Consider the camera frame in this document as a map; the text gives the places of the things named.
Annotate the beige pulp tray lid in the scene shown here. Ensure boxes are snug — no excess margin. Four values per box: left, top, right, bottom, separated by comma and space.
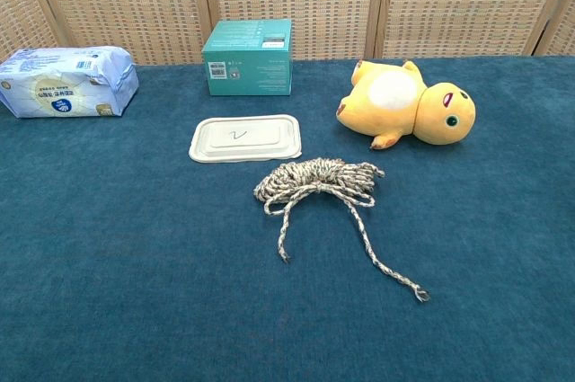
188, 113, 303, 164

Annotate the beige braided rope bundle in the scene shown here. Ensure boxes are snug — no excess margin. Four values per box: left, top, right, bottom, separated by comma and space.
252, 157, 431, 304

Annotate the white blue tissue pack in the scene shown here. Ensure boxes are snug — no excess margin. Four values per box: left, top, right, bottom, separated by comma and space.
0, 45, 140, 120

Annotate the teal cardboard box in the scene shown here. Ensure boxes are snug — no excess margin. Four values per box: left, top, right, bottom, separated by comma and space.
201, 18, 294, 97

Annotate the yellow plush duck toy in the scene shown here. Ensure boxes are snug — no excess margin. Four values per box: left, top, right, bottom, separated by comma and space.
336, 58, 477, 151

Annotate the dark teal felt table cover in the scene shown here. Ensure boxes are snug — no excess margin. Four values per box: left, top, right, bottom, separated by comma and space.
0, 56, 575, 382

